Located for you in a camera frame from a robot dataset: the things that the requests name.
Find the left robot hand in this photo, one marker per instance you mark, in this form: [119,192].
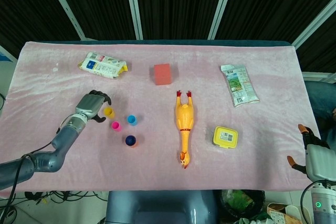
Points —
[90,103]

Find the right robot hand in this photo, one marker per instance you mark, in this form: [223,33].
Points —
[320,161]

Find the yellow plastic cup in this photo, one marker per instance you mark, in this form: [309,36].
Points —
[109,112]

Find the pink plastic cup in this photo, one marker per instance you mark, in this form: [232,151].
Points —
[116,126]

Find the light blue plastic cup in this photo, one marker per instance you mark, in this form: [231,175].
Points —
[132,119]

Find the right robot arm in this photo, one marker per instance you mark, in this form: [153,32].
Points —
[323,208]

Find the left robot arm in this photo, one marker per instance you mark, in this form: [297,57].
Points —
[65,137]

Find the white and yellow snack bag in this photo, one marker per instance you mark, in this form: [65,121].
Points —
[102,66]

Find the printed cardboard box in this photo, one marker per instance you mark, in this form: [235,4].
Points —
[286,214]

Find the red foam cube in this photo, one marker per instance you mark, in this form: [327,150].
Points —
[162,75]

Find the black bin bag with rubbish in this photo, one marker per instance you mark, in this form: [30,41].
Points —
[241,203]

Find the pink plush table cloth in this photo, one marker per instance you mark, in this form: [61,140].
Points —
[157,169]

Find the yellow rubber chicken toy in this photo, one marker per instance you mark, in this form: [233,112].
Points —
[185,116]

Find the green tub with yellow lid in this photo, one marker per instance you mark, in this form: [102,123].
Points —
[225,137]

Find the white and blue sign board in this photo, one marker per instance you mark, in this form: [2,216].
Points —
[5,56]

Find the green and white snack bag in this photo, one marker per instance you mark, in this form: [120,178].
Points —
[240,85]

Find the blue-grey robot torso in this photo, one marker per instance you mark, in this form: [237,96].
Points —
[157,208]

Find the black curtain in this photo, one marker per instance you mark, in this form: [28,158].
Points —
[178,3]

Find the white frame post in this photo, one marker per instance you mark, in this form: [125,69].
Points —
[67,9]
[313,22]
[134,6]
[221,6]

